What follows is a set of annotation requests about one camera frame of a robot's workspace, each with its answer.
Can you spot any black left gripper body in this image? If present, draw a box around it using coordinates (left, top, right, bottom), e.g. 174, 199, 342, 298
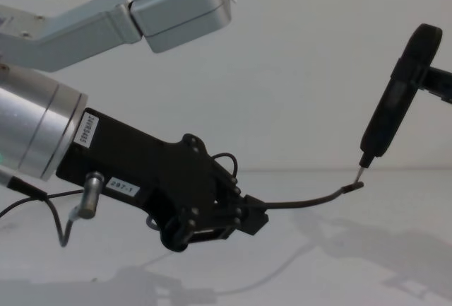
55, 107, 227, 231

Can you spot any black corded hand tool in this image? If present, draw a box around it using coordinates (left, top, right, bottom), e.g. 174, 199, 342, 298
357, 23, 444, 170

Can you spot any black tool cord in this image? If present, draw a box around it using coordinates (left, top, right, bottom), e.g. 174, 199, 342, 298
260, 167, 365, 212

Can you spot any white curtain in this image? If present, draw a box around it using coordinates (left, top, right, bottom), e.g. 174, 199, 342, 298
0, 0, 452, 172

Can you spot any white table cloth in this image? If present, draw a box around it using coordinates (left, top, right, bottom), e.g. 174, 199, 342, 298
0, 168, 452, 306

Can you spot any thin dark cable silver plug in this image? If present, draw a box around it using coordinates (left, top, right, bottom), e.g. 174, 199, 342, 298
0, 171, 107, 248

